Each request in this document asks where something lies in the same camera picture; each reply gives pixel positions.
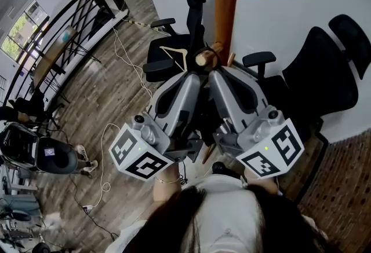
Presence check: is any person's left forearm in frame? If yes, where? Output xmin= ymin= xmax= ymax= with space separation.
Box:
xmin=152 ymin=163 xmax=183 ymax=212

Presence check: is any thin black floor cable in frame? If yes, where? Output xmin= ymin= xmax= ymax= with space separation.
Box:
xmin=68 ymin=172 xmax=119 ymax=241

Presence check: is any thin silver necklace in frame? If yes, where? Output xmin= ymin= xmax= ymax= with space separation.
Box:
xmin=213 ymin=227 xmax=252 ymax=248

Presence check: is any black office chair wide back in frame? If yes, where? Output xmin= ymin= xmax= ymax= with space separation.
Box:
xmin=242 ymin=13 xmax=371 ymax=145

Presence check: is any person's white shirt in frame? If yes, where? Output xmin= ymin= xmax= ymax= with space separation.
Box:
xmin=106 ymin=173 xmax=328 ymax=253

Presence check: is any grey metal equipment rack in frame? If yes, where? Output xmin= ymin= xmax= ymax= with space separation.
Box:
xmin=0 ymin=159 xmax=44 ymax=253

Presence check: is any thin gold bracelet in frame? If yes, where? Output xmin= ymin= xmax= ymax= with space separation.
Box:
xmin=155 ymin=175 xmax=182 ymax=185

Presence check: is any wooden clothes hanger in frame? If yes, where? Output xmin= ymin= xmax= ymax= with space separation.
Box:
xmin=159 ymin=45 xmax=188 ymax=73

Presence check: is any wooden table with black legs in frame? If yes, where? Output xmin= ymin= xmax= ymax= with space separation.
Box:
xmin=32 ymin=25 xmax=79 ymax=86

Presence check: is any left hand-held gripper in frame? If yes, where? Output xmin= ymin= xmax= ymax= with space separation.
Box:
xmin=108 ymin=71 xmax=203 ymax=182

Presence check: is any black metal railing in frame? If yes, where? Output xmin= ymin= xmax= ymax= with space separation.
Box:
xmin=2 ymin=0 xmax=128 ymax=131

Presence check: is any white power strip cable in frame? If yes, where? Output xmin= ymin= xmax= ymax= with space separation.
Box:
xmin=112 ymin=27 xmax=154 ymax=99

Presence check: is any black office chair low back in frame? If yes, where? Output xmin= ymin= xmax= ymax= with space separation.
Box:
xmin=142 ymin=0 xmax=212 ymax=83

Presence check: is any person's right forearm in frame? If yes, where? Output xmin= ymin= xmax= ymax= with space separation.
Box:
xmin=243 ymin=169 xmax=281 ymax=195

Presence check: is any large window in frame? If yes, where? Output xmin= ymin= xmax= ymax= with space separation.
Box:
xmin=0 ymin=0 xmax=49 ymax=62

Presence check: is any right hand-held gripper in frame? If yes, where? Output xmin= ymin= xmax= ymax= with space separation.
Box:
xmin=208 ymin=67 xmax=305 ymax=181

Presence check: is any yellow black striped floor strip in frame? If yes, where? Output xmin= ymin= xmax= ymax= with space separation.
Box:
xmin=126 ymin=19 xmax=163 ymax=34

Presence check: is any wooden coat rack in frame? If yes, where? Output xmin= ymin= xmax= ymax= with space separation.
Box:
xmin=194 ymin=0 xmax=303 ymax=164

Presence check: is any thin white charging cable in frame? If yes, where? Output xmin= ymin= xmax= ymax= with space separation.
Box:
xmin=92 ymin=123 xmax=121 ymax=208

